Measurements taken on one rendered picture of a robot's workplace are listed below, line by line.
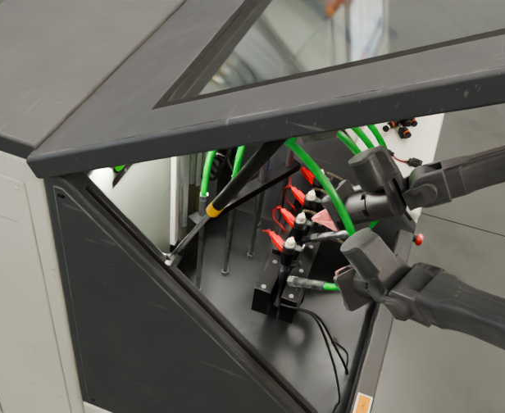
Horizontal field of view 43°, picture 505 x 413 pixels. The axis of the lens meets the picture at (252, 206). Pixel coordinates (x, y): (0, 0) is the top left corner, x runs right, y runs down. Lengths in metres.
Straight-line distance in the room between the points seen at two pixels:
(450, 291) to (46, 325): 0.75
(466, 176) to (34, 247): 0.72
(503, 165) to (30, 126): 0.74
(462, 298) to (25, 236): 0.68
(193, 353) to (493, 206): 2.46
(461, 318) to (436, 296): 0.05
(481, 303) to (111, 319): 0.62
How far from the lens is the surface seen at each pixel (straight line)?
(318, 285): 1.21
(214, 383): 1.16
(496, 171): 1.13
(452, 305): 0.87
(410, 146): 1.88
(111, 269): 1.03
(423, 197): 1.10
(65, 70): 1.07
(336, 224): 1.20
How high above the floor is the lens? 2.08
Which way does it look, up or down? 44 degrees down
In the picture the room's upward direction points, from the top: 8 degrees clockwise
